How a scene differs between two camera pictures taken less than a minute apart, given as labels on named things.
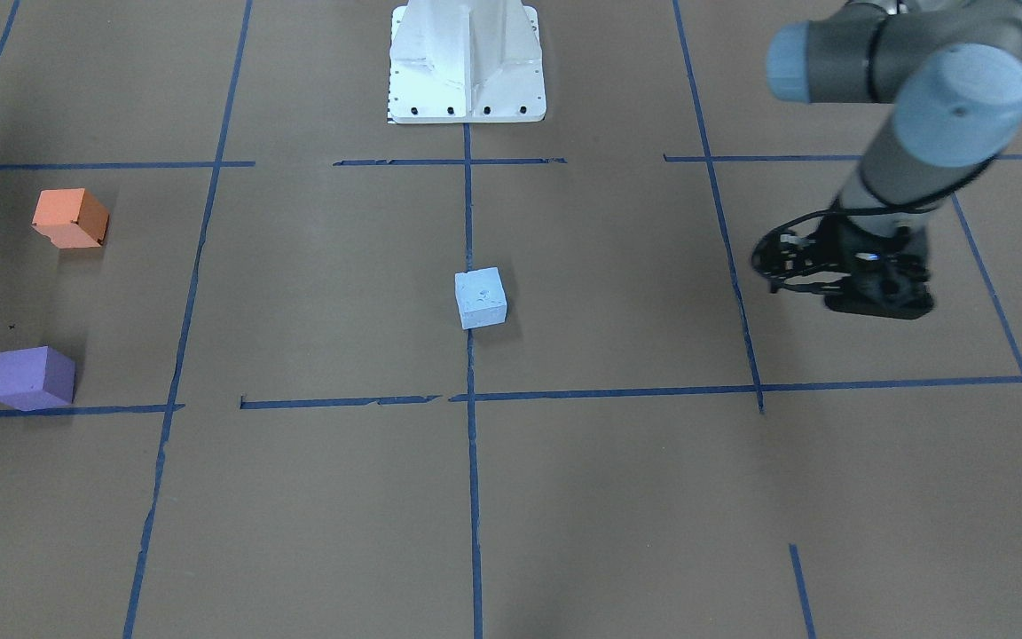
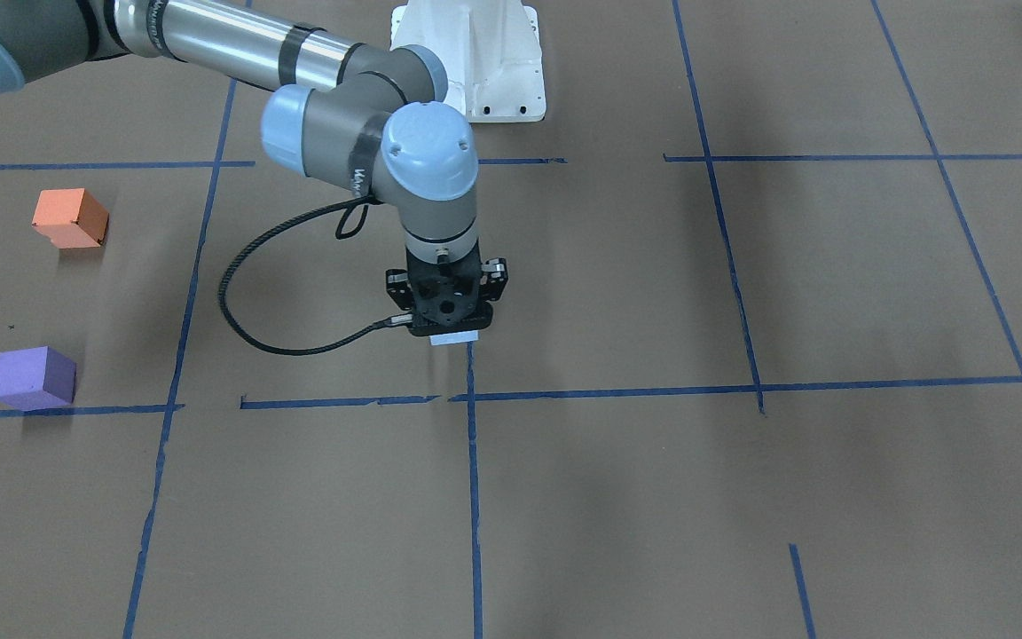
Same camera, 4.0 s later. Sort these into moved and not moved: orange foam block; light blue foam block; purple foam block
Moved: light blue foam block
Not moved: purple foam block; orange foam block
